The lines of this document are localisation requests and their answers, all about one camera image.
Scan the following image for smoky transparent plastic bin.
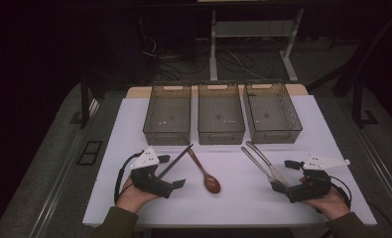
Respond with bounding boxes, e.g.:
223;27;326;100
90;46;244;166
142;83;193;147
196;82;246;146
242;81;304;145

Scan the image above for metal fork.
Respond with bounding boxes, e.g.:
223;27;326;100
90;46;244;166
240;146;277;183

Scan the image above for white metal desk frame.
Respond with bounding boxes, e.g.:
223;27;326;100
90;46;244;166
208;7;306;83

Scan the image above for white table mat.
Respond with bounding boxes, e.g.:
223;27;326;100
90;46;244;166
82;94;378;229

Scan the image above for person's left hand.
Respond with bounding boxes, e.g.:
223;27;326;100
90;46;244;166
116;177;160;214

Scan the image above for black metal stand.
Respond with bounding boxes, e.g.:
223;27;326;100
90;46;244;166
78;70;101;130
306;9;392;129

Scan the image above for brown wooden spoon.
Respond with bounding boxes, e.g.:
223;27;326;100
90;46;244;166
187;147;222;195

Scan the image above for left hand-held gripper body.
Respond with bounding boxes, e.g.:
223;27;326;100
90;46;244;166
129;146;175;199

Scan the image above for bundle of floor cables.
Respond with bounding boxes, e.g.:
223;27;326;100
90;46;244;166
138;19;271;83

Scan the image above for black floor cable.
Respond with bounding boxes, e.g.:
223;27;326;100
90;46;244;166
366;199;392;238

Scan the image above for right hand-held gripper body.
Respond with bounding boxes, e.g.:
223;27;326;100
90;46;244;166
286;153;351;203

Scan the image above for person's right hand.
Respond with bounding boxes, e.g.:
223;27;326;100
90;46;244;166
299;177;351;221

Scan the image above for grey metal rail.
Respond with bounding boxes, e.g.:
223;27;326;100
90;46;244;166
353;123;392;214
26;98;101;238

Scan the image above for metal tongs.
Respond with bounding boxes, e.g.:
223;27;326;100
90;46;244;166
245;141;291;187

